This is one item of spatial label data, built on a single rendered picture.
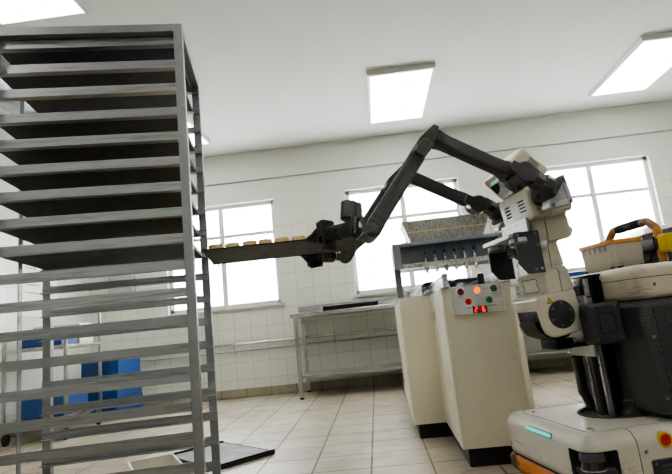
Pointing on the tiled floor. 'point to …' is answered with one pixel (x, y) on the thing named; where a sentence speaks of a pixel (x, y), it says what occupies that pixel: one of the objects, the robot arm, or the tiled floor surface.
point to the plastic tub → (154, 462)
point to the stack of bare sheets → (231, 455)
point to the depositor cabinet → (430, 401)
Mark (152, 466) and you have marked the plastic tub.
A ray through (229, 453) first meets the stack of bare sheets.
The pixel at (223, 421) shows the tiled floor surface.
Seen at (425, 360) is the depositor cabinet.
